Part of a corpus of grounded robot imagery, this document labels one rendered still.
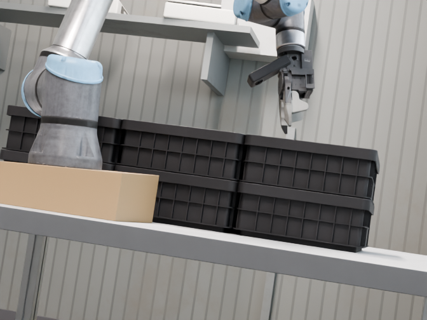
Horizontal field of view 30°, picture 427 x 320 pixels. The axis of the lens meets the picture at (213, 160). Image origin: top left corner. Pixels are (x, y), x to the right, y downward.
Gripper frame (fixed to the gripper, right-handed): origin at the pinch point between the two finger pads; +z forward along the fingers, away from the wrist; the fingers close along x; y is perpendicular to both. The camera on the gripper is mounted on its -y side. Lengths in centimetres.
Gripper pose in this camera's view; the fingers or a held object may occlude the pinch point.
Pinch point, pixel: (284, 125)
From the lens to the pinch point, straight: 197.8
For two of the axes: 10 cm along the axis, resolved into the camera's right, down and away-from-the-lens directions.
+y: 10.0, 0.2, 0.7
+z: 0.0, 9.5, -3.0
